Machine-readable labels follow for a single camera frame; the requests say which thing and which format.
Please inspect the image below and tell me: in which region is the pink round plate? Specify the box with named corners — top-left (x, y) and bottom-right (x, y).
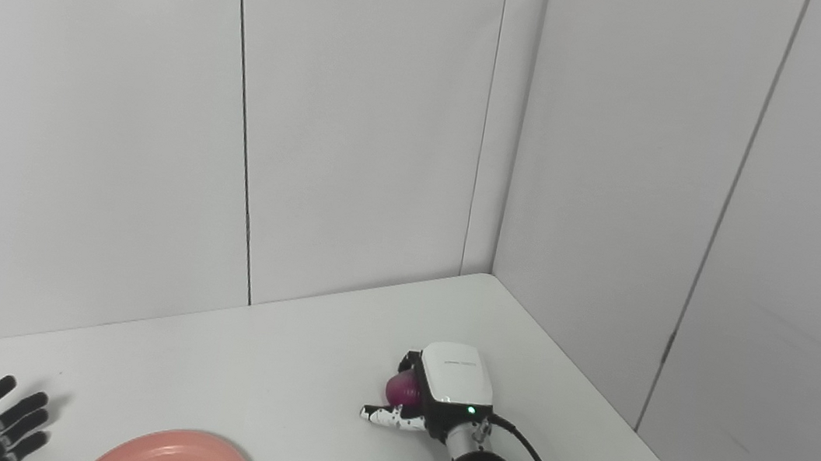
top-left (83, 417), bottom-right (267, 461)

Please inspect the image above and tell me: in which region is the purple red onion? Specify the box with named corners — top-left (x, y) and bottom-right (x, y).
top-left (383, 368), bottom-right (426, 411)

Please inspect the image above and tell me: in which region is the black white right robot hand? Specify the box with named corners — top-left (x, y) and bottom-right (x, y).
top-left (357, 331), bottom-right (503, 449)

